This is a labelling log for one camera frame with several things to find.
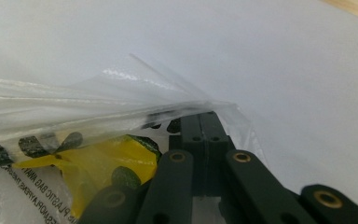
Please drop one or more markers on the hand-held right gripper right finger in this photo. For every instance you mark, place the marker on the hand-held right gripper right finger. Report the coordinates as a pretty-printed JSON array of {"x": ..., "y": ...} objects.
[{"x": 216, "y": 137}]

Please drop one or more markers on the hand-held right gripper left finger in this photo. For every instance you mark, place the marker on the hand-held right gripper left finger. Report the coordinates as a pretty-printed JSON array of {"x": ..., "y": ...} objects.
[{"x": 190, "y": 146}]

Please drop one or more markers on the clear plastic bag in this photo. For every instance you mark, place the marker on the clear plastic bag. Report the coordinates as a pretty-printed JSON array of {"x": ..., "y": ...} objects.
[{"x": 59, "y": 118}]

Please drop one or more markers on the yellow packet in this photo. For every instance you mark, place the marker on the yellow packet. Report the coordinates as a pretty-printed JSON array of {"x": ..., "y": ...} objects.
[{"x": 105, "y": 165}]

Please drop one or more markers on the white table mat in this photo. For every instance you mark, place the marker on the white table mat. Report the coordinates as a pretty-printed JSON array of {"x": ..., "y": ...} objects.
[{"x": 261, "y": 62}]

